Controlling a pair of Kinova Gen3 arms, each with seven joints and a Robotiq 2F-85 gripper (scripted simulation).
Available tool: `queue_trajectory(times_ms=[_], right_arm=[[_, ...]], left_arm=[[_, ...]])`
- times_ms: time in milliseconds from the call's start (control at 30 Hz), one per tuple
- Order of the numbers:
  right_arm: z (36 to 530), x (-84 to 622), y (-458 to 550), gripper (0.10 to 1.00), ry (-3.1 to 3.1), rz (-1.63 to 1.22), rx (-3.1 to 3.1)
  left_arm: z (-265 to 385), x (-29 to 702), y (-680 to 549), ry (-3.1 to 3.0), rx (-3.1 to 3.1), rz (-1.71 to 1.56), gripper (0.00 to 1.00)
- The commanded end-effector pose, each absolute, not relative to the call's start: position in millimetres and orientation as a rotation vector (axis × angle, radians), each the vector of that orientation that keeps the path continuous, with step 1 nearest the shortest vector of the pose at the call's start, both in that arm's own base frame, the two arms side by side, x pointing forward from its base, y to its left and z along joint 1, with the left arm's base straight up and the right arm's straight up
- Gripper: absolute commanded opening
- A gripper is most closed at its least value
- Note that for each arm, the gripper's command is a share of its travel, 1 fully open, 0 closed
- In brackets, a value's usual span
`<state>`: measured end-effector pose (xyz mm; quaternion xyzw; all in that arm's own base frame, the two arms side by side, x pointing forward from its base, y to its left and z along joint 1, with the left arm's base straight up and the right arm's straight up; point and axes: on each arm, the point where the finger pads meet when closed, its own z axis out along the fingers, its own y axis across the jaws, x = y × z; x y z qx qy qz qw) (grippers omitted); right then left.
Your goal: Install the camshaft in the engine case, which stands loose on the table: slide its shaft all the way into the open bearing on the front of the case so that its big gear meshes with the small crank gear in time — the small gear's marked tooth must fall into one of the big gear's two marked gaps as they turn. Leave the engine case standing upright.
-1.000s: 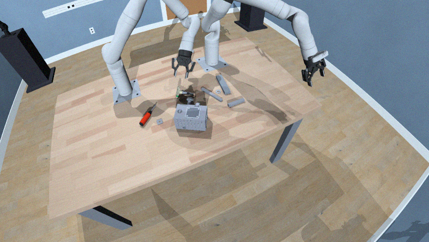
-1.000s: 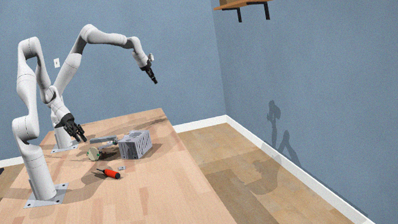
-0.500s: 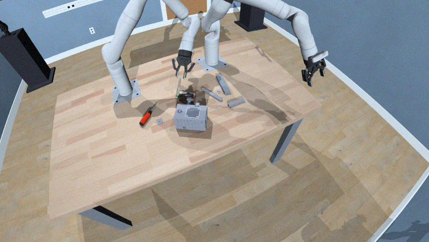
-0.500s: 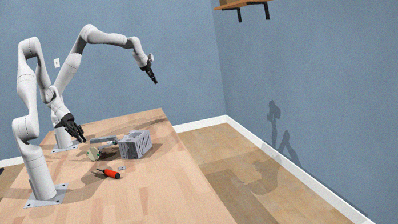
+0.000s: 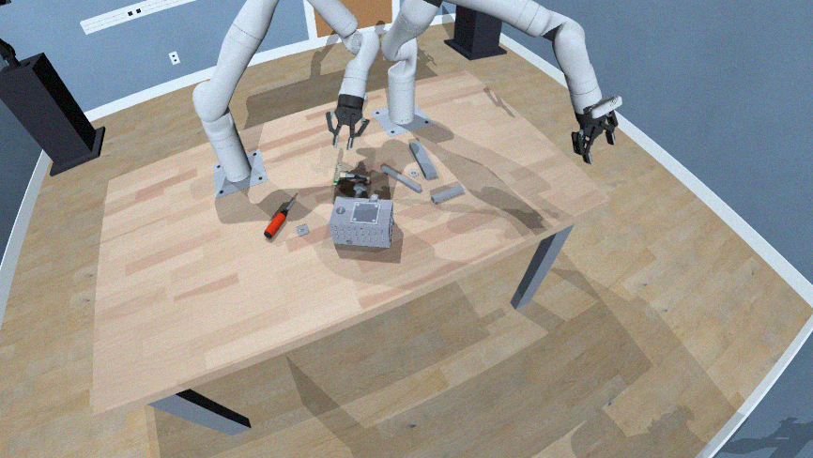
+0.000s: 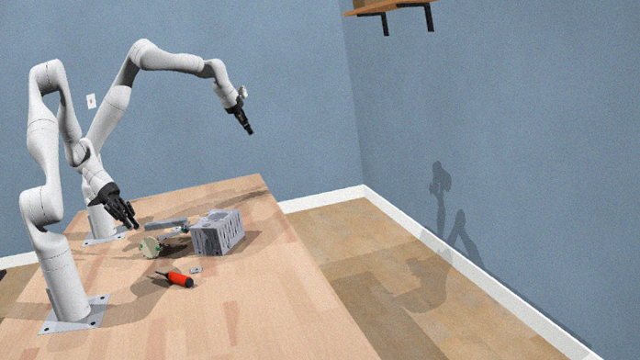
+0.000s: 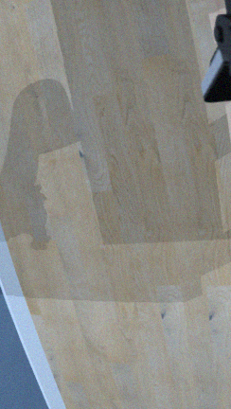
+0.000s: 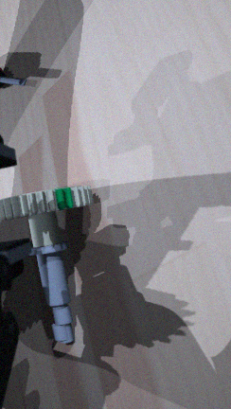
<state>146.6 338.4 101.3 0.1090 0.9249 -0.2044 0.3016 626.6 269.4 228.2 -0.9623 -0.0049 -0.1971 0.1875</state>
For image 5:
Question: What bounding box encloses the red-handled screwdriver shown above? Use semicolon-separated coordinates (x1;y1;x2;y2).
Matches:
264;198;297;238

